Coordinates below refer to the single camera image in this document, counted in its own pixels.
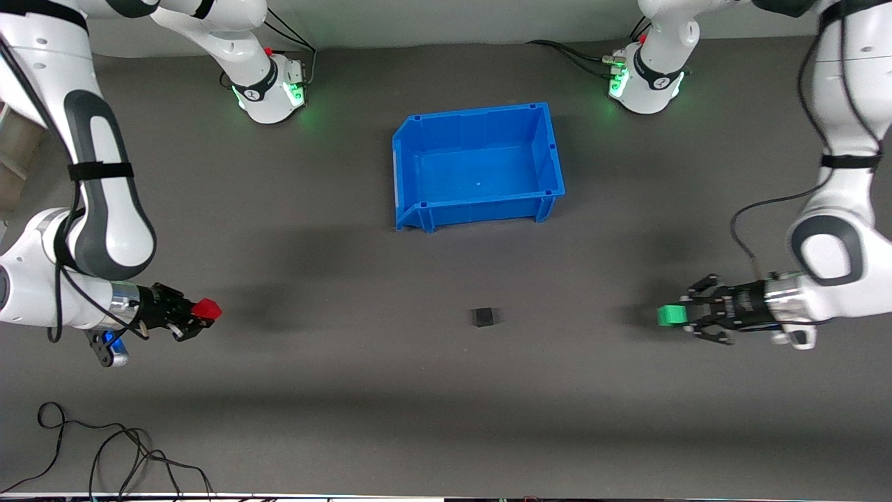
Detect beige plastic crate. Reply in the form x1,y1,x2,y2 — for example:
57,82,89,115
0,103,44,213

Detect blue plastic bin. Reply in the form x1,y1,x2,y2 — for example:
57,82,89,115
392,102,566,234

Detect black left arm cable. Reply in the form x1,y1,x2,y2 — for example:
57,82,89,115
729,0,887,281

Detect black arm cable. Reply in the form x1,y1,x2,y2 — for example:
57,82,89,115
45,202,151,344
729,0,887,281

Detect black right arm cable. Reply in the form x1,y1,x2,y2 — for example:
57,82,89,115
45,202,151,344

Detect loose black cable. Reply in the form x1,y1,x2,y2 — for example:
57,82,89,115
0,402,214,500

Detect black left base cables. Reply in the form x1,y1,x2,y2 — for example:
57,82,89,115
525,17,652,79

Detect black base cables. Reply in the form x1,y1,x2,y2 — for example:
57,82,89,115
263,6,318,87
525,17,652,79

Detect black right base cables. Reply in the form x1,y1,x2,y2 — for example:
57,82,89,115
263,6,318,87

